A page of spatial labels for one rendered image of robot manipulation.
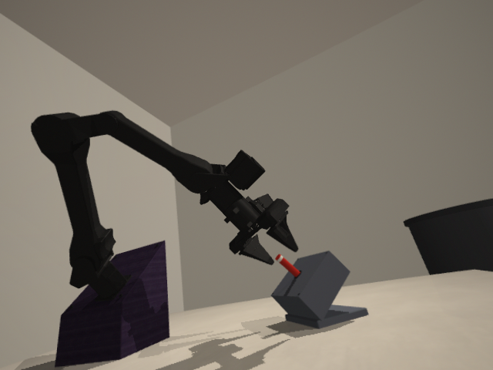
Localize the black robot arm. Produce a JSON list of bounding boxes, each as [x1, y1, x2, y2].
[[31, 111, 265, 301]]

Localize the grey sloped panel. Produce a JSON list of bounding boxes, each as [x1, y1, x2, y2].
[[271, 251, 369, 329]]

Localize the dark red peg with white band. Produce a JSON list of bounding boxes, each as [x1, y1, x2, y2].
[[275, 254, 300, 277]]

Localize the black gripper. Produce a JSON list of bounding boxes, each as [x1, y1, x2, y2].
[[224, 196, 298, 265]]

